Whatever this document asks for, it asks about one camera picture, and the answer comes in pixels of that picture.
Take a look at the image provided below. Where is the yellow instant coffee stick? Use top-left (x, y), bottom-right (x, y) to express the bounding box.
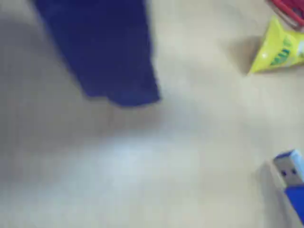
top-left (247, 16), bottom-right (304, 76)

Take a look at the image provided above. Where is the coiled blue USB cable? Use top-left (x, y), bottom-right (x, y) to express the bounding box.
top-left (272, 149), bottom-right (304, 225)

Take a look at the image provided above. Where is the coiled red USB cable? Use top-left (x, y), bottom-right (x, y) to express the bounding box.
top-left (267, 0), bottom-right (304, 29)

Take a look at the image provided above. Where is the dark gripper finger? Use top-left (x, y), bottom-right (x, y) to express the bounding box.
top-left (30, 0), bottom-right (161, 107)

